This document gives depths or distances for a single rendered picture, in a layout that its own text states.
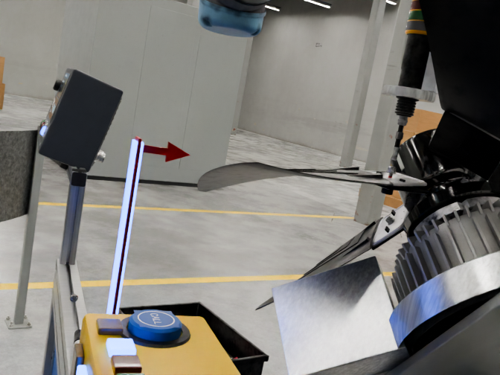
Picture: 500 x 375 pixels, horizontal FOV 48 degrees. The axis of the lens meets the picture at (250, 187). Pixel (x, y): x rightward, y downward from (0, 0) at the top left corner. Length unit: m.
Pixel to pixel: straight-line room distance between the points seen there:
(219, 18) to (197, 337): 0.35
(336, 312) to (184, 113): 6.59
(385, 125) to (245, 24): 6.45
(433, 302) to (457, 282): 0.04
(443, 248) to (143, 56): 6.42
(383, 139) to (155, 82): 2.85
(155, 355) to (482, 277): 0.37
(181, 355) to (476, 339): 0.41
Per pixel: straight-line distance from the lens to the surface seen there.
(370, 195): 7.12
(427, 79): 0.78
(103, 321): 0.44
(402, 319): 0.70
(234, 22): 0.63
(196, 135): 7.37
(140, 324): 0.43
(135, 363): 0.39
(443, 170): 0.81
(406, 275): 0.73
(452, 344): 0.72
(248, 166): 0.61
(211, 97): 7.42
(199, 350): 0.43
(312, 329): 0.76
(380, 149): 7.07
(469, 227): 0.71
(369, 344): 0.74
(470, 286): 0.65
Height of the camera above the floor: 1.26
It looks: 9 degrees down
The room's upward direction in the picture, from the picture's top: 10 degrees clockwise
